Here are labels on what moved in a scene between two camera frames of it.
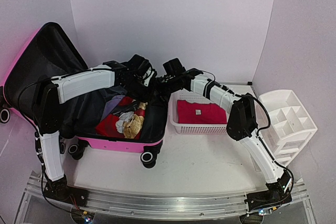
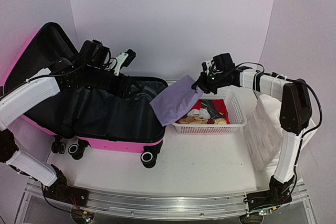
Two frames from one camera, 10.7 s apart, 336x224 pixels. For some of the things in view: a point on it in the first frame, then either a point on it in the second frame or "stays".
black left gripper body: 136,92 → 116,88
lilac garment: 111,105 → 176,100
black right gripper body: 169,86 → 212,84
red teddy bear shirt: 107,126 → 207,112
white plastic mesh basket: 191,113 stays
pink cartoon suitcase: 113,119 stays
